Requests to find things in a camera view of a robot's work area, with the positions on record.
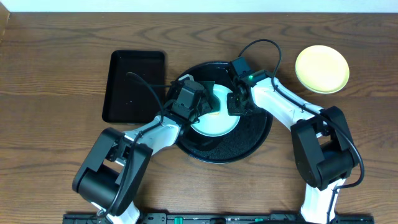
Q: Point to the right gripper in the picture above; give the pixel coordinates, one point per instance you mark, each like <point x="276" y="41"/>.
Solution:
<point x="232" y="111"/>

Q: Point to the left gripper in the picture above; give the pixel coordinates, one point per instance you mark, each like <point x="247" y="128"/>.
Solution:
<point x="204" y="101"/>

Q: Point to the light blue plate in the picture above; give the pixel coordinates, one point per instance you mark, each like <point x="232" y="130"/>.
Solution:
<point x="218" y="123"/>

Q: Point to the yellow plate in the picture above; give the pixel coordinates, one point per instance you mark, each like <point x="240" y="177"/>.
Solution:
<point x="322" y="69"/>

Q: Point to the green yellow sponge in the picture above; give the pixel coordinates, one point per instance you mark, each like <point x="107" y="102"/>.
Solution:
<point x="209" y="103"/>

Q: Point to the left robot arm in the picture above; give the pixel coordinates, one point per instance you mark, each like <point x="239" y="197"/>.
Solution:
<point x="111" y="173"/>

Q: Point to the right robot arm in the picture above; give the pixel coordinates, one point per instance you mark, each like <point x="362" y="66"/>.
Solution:
<point x="324" y="150"/>

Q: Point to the round black tray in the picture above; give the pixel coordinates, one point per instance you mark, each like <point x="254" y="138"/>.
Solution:
<point x="243" y="140"/>

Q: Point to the black rectangular tray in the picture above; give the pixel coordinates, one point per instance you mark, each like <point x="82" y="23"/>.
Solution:
<point x="135" y="81"/>

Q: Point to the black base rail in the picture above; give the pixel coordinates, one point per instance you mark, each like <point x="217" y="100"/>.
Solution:
<point x="163" y="218"/>

